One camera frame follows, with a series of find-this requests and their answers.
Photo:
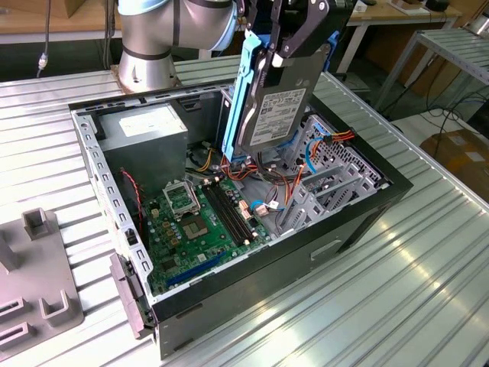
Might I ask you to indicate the grey optical drive cage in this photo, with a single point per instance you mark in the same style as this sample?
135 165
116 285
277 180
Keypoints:
279 153

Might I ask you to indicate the grey metal disk bay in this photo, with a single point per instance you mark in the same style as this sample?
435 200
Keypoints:
344 160

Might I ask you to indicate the metal slat side table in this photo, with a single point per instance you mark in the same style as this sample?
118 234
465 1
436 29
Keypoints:
451 46

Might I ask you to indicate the grey parts rack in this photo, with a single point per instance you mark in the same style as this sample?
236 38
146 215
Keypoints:
34 275

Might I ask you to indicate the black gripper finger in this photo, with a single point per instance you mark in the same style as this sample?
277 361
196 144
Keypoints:
246 13
305 26

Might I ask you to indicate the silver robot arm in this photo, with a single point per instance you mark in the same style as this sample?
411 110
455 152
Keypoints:
153 30

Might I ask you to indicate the grey case front bezel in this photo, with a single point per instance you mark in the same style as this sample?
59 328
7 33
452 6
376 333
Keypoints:
128 290

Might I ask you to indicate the hard disk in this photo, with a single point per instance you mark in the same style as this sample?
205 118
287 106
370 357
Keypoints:
275 114

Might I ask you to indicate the grey power supply unit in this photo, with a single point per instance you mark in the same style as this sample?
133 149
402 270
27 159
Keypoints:
145 153

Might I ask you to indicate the brown cardboard box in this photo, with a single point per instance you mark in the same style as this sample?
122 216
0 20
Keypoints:
458 153

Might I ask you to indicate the black open PC case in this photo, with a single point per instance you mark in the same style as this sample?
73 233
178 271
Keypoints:
267 275

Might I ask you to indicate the green motherboard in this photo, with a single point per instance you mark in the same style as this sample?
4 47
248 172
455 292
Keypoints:
214 227

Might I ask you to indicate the CPU socket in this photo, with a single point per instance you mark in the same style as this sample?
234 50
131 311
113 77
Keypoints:
195 229

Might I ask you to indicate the blue expansion slot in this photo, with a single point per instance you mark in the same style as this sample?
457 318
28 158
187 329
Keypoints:
195 269

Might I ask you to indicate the plain cardboard box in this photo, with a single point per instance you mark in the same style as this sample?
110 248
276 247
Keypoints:
88 7

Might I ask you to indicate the wooden workbench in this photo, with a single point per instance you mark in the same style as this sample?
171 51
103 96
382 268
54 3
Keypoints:
76 21

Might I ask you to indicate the black RAM slot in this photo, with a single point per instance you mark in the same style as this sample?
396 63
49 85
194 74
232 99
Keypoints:
223 214
235 209

